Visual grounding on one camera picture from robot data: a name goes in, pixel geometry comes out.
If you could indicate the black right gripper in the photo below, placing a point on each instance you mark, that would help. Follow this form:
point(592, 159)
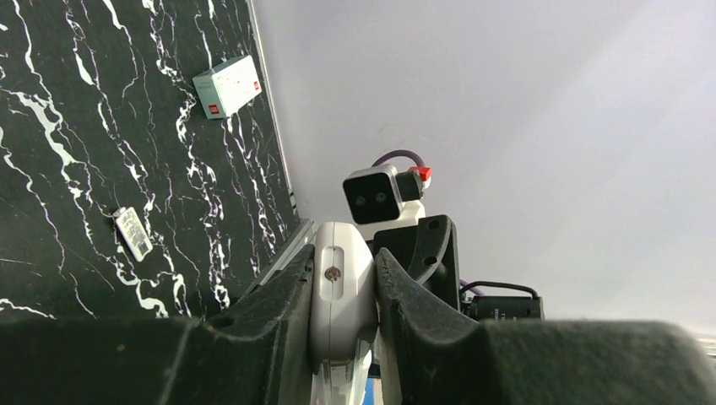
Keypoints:
point(428, 252)

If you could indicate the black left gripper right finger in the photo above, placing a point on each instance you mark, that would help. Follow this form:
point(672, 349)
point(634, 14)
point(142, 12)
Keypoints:
point(433, 354)

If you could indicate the white remote battery cover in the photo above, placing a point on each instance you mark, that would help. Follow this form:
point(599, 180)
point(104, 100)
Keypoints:
point(133, 232)

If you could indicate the white battery box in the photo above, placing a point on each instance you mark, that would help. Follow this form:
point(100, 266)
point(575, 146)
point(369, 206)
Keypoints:
point(224, 89)

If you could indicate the white remote control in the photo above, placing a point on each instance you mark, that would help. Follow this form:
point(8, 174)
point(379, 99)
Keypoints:
point(343, 320)

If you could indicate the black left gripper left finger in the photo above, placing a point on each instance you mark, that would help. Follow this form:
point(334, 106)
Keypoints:
point(255, 352)

